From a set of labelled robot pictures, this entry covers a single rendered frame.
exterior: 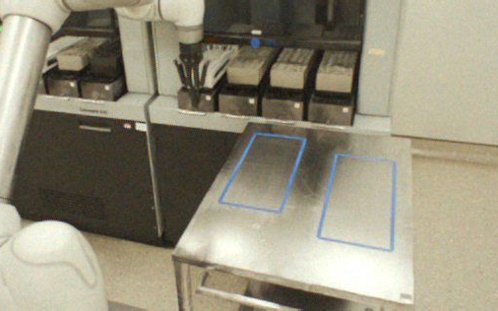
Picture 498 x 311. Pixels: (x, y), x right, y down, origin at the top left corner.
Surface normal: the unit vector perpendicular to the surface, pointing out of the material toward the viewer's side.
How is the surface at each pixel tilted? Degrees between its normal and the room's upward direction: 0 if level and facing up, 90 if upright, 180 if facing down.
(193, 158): 90
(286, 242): 0
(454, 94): 90
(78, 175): 90
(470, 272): 0
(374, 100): 90
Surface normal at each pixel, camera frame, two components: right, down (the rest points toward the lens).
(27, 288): -0.14, 0.09
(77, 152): -0.34, 0.44
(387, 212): -0.06, -0.89
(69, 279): 0.62, -0.02
